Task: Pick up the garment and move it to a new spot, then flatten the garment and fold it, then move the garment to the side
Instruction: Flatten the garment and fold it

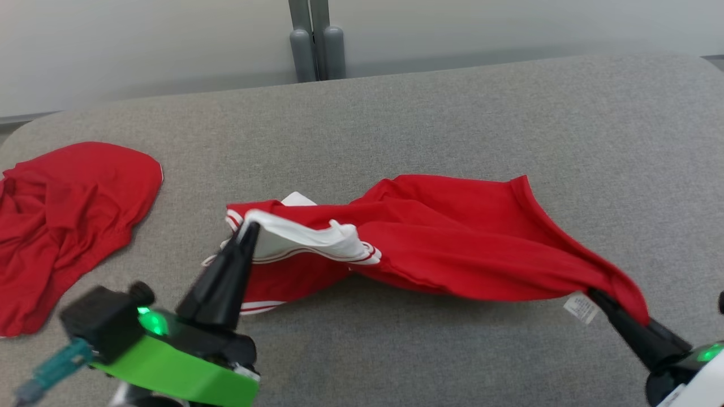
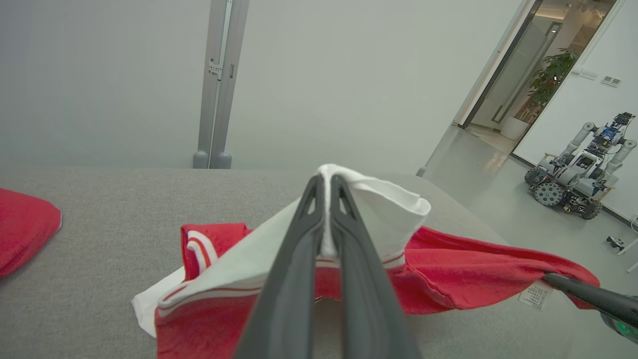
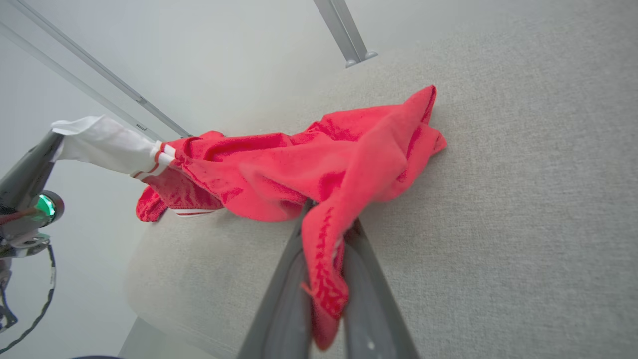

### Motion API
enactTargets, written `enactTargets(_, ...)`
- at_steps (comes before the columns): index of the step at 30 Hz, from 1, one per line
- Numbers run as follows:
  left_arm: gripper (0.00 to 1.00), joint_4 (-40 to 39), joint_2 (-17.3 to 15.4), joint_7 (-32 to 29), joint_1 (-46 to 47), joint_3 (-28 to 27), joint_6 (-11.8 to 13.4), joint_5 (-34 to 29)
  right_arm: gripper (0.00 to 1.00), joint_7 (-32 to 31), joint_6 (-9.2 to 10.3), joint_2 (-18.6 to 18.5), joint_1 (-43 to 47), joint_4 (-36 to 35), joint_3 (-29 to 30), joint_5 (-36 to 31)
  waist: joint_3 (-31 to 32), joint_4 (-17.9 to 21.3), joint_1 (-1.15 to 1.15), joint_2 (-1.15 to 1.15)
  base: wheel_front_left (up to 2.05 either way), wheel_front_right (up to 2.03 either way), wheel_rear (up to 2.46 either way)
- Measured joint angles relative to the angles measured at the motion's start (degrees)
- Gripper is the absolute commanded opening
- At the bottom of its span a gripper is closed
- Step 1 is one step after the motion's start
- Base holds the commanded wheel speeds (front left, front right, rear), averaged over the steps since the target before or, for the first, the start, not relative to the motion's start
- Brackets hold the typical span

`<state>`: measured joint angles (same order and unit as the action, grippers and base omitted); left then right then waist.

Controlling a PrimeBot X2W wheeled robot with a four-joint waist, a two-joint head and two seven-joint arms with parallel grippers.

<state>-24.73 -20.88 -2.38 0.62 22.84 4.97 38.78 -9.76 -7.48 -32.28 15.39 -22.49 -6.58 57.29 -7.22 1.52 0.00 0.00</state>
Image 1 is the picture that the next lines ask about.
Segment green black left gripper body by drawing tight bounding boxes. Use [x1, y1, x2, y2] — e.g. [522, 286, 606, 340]
[90, 308, 261, 407]

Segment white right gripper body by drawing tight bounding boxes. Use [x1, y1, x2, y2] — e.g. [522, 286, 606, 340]
[645, 341, 724, 407]

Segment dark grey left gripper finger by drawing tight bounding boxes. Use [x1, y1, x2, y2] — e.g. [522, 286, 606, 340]
[218, 224, 262, 331]
[175, 222, 254, 330]

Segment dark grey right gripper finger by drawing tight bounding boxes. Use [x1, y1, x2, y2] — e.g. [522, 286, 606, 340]
[598, 290, 692, 357]
[588, 289, 675, 374]

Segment red number 23 jersey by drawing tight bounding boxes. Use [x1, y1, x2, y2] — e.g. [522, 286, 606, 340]
[202, 174, 651, 326]

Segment red crumpled shorts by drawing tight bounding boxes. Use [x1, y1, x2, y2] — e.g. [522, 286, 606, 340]
[0, 141, 164, 338]

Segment teal camera cable plug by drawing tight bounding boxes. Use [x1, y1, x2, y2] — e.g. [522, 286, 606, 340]
[14, 338, 94, 405]

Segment grey partition post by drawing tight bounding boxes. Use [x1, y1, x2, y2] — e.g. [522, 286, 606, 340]
[288, 0, 317, 83]
[310, 0, 346, 81]

